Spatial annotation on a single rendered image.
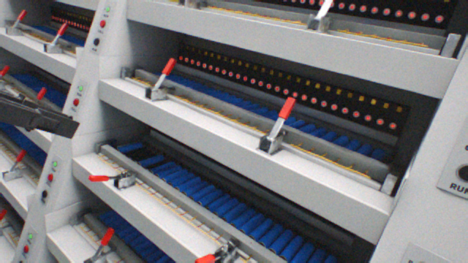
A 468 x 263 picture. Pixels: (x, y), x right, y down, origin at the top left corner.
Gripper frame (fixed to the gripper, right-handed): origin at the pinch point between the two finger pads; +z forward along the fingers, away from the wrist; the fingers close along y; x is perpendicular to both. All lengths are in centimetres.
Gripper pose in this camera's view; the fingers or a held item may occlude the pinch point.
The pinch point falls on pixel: (50, 120)
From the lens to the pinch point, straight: 54.5
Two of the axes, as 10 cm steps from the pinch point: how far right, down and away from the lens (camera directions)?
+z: 4.1, 2.8, 8.7
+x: -4.5, 8.9, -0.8
